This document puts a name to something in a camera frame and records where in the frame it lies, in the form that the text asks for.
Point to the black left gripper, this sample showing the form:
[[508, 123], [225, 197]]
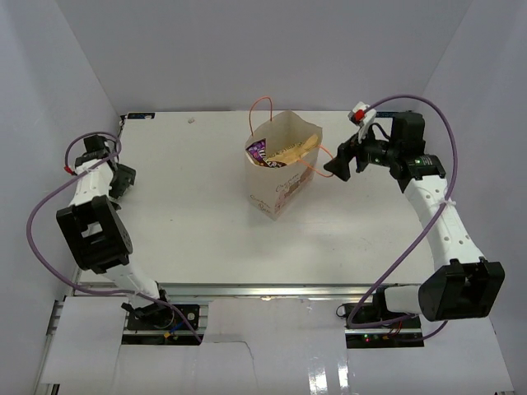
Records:
[[126, 176]]

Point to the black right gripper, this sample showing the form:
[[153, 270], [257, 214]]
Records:
[[346, 151]]

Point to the large brown chips bag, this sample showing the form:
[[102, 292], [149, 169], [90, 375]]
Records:
[[295, 152]]

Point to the cream paper bag orange handles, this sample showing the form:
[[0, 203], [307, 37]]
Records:
[[272, 190]]

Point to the brown chocolate bar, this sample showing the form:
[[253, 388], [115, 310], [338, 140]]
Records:
[[257, 153]]

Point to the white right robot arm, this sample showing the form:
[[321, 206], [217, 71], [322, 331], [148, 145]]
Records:
[[464, 284]]

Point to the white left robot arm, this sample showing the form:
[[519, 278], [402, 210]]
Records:
[[95, 234]]

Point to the right blue table label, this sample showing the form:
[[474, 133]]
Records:
[[386, 114]]

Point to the blue table label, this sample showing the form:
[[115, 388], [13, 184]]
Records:
[[140, 116], [386, 114]]

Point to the left blue table label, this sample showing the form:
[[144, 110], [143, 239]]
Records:
[[140, 116]]

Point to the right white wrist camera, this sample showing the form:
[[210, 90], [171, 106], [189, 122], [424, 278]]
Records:
[[363, 116]]

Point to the aluminium table edge rail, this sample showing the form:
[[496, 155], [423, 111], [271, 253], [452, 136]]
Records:
[[334, 291]]

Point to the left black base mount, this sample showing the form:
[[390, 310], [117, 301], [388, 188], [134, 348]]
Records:
[[162, 328]]

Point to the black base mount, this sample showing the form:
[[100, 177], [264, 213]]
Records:
[[162, 328], [402, 334]]

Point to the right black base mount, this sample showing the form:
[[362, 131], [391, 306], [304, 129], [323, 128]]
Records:
[[402, 334]]

